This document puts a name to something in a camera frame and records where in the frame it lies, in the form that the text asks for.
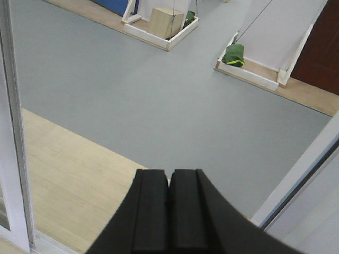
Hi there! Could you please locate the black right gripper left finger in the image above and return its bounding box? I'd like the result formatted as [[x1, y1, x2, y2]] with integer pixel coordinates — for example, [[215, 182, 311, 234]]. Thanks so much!
[[87, 169, 168, 253]]

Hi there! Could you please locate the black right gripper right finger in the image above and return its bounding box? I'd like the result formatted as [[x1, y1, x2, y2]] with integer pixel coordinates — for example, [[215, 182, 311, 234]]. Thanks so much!
[[169, 169, 298, 253]]

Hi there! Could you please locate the white framed sliding glass door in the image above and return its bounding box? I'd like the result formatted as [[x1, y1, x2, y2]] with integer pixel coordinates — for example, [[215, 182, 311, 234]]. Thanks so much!
[[1, 1, 35, 253]]

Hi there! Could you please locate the green sandbag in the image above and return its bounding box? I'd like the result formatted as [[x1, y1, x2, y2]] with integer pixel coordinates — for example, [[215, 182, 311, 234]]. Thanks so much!
[[222, 44, 245, 67], [183, 11, 195, 28]]

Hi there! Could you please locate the brown wooden panel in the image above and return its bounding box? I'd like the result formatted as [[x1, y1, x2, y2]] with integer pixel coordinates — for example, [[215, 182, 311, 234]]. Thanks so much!
[[292, 0, 338, 95]]

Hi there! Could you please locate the light wooden box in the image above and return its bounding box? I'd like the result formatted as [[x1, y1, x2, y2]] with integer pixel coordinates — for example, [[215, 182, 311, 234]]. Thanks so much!
[[148, 7, 184, 39]]

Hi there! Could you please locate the white door frame post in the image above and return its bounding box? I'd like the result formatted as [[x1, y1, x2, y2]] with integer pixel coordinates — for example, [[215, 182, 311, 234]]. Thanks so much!
[[251, 113, 338, 230]]

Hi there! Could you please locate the white wooden base frame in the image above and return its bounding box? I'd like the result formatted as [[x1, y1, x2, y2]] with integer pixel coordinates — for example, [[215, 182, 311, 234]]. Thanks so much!
[[122, 1, 199, 51], [214, 24, 314, 91]]

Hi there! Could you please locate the blue wall panel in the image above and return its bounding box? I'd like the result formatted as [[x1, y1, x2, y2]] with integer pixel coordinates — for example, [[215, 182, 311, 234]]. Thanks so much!
[[92, 0, 128, 16]]

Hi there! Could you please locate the thin support wire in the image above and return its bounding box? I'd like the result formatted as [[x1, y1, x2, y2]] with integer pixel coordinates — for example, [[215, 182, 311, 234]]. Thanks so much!
[[234, 0, 275, 43]]

